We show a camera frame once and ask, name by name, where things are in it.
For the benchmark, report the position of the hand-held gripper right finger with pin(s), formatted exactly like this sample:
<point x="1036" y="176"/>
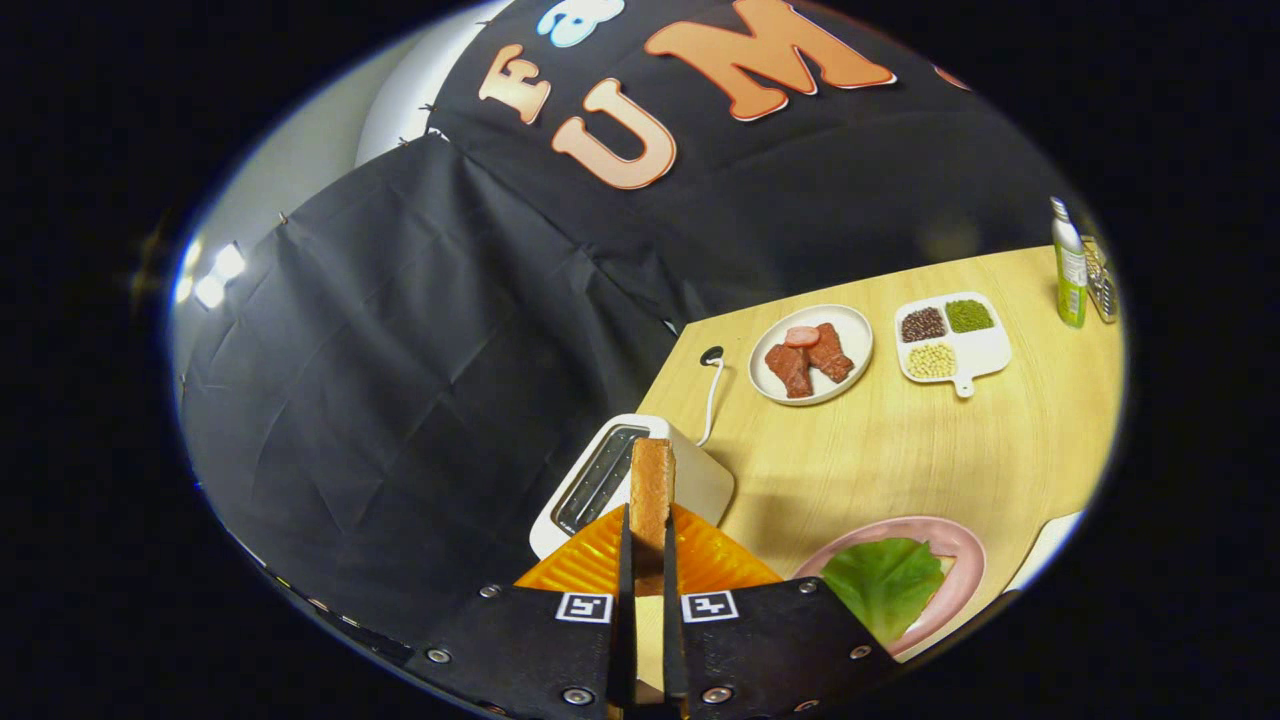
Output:
<point x="770" y="650"/>

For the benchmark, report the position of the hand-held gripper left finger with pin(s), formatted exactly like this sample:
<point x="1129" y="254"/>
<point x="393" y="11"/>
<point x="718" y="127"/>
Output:
<point x="530" y="650"/>

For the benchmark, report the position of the green lettuce leaf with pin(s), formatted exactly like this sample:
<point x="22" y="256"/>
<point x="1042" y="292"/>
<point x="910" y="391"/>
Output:
<point x="880" y="585"/>

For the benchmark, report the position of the toasted bread slice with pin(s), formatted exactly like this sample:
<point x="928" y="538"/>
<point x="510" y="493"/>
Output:
<point x="652" y="490"/>

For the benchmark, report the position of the white toaster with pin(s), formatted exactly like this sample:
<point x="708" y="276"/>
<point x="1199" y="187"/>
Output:
<point x="700" y="480"/>

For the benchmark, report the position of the pink plate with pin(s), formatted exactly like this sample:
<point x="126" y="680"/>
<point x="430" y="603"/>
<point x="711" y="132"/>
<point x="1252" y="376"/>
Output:
<point x="960" y="545"/>

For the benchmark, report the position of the brown meat piece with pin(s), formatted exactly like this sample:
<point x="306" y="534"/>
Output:
<point x="833" y="355"/>
<point x="790" y="370"/>

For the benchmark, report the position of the black backdrop cloth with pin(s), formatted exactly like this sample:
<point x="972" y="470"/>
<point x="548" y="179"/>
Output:
<point x="400" y="400"/>

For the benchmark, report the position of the white triangular plate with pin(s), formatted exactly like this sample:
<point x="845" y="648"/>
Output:
<point x="1045" y="550"/>

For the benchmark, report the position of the pink sausage slice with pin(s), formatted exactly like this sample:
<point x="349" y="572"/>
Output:
<point x="801" y="337"/>

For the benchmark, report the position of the pile of yellow soybeans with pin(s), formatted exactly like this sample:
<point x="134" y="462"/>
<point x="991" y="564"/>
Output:
<point x="931" y="361"/>

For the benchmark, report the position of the white round plate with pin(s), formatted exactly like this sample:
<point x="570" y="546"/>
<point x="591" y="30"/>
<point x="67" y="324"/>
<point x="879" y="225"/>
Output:
<point x="850" y="325"/>

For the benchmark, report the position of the pile of dark red beans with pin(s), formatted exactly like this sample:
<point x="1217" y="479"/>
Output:
<point x="922" y="324"/>

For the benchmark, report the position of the white divided dish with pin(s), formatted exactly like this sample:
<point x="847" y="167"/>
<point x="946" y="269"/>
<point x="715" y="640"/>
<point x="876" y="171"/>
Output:
<point x="985" y="350"/>

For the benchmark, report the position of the pile of green beans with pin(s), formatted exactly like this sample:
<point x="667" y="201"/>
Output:
<point x="969" y="315"/>

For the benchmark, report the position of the green label metal bottle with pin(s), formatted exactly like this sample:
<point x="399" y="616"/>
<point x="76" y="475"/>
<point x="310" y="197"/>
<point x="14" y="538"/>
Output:
<point x="1070" y="270"/>

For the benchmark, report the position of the small ceiling light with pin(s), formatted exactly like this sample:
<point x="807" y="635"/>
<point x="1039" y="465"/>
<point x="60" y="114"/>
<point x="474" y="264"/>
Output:
<point x="212" y="278"/>

